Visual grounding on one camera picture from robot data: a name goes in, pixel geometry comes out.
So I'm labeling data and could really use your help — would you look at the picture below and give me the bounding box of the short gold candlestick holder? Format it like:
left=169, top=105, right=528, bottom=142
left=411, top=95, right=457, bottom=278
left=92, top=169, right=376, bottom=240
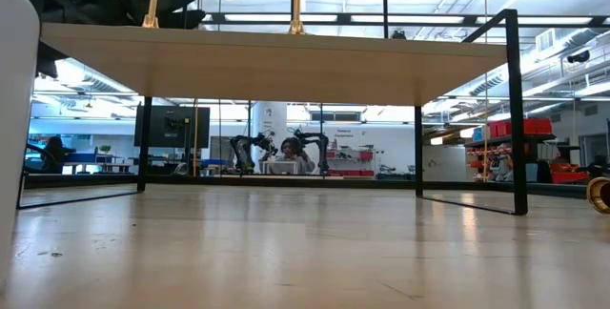
left=585, top=176, right=610, bottom=216

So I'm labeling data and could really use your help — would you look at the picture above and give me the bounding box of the black monitor screen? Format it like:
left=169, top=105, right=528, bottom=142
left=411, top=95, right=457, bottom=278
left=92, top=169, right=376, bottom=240
left=134, top=104, right=211, bottom=149

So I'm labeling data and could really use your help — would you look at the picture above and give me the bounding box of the person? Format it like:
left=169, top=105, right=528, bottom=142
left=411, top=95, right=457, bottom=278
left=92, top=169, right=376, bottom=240
left=41, top=135, right=77, bottom=175
left=274, top=136, right=316, bottom=175

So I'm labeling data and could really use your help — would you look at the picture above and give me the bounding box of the grey open laptop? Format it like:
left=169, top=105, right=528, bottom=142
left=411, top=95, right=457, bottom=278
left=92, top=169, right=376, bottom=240
left=260, top=159, right=300, bottom=175

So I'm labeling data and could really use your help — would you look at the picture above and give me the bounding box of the white curved panel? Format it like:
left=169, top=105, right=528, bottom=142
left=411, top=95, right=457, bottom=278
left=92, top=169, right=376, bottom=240
left=0, top=0, right=40, bottom=291

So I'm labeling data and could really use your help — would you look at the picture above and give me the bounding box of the black candlestick holder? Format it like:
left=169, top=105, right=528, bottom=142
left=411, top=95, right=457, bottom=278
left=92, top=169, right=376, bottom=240
left=377, top=0, right=391, bottom=39

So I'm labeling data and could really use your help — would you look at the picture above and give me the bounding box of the black shelf with red bins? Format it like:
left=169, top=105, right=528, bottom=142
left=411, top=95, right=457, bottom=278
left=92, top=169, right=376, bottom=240
left=464, top=117, right=558, bottom=182

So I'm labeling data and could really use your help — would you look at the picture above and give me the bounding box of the red bins pile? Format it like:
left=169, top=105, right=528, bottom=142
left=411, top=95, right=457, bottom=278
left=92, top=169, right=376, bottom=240
left=550, top=160, right=592, bottom=185

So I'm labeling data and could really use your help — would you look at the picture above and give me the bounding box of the wooden riser with black frame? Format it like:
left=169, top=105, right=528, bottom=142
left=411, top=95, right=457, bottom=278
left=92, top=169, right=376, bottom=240
left=16, top=0, right=529, bottom=216

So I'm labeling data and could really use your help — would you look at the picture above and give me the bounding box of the black horizontal frame beam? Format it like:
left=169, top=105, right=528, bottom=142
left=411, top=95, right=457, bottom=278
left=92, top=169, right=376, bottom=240
left=202, top=11, right=610, bottom=27

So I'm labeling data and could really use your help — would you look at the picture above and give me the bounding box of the wall rack with red bins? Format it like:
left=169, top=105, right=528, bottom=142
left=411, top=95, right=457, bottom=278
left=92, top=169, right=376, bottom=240
left=326, top=149, right=376, bottom=177

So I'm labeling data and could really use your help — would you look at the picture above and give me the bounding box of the black aluminium station frame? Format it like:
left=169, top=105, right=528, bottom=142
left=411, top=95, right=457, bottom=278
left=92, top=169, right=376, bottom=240
left=23, top=173, right=588, bottom=200

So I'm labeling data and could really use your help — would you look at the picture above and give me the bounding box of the black security camera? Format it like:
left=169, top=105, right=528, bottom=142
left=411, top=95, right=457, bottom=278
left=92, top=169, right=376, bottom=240
left=566, top=49, right=592, bottom=65

